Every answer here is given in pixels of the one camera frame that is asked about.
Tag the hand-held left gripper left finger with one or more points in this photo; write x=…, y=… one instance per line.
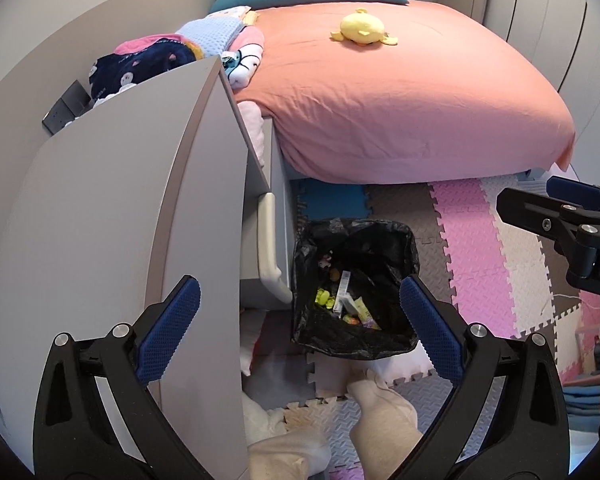
x=167, y=330

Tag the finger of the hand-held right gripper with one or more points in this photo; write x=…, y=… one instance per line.
x=575, y=192
x=535, y=212

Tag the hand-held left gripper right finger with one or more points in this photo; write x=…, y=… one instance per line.
x=432, y=330

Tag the trash bin with black bag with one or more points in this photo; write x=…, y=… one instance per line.
x=360, y=345

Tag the yellow tube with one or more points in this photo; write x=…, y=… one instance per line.
x=366, y=315

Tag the foam puzzle floor mat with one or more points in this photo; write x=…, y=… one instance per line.
x=480, y=260

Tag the white box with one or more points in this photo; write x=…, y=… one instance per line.
x=343, y=292

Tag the person's feet in socks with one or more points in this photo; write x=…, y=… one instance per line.
x=385, y=420

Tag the folded cloths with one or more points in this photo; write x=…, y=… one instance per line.
x=582, y=395

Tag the grey desk drawer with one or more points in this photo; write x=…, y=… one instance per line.
x=275, y=240

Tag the bed with pink sheet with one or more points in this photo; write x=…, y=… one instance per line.
x=405, y=105

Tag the person's left leg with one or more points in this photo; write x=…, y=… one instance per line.
x=290, y=455

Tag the yellow plush duck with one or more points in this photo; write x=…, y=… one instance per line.
x=362, y=27

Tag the navy printed blanket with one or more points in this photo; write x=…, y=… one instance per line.
x=140, y=70

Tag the white printed cloth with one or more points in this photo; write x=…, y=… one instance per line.
x=242, y=65

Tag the pink cloth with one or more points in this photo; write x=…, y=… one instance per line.
x=145, y=42

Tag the light blue blanket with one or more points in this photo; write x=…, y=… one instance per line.
x=215, y=30

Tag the black wall socket panel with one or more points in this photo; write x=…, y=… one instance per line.
x=67, y=107

